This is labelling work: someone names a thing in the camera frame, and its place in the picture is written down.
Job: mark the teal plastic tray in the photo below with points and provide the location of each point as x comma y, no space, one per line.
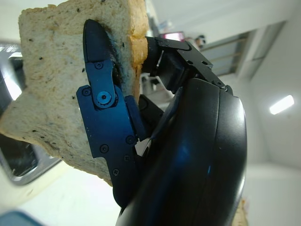
16,219

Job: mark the toasted bread slice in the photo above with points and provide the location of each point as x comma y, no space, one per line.
51,82

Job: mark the ceiling light panel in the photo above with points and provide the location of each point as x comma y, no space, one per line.
281,104

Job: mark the pink lit monitor screen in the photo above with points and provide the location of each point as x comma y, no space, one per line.
174,35

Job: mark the white two-slot toaster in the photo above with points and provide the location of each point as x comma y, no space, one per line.
21,160

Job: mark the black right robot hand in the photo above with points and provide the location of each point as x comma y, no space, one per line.
188,153

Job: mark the grey framed glass door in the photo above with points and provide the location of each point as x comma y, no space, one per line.
244,49

